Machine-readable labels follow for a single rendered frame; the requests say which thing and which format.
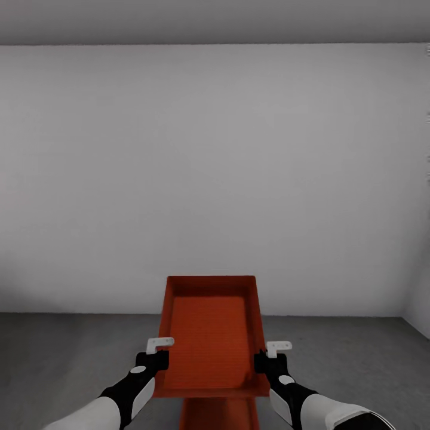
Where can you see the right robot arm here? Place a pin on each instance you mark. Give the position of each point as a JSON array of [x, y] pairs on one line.
[[305, 409]]

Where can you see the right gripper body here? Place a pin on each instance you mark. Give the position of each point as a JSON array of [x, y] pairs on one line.
[[262, 364]]

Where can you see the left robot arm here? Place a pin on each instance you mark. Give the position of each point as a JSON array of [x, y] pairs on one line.
[[117, 406]]

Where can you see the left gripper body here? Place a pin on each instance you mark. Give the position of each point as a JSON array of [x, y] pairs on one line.
[[160, 359]]

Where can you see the storage box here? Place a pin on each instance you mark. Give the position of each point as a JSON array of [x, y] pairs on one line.
[[253, 419], [217, 328]]

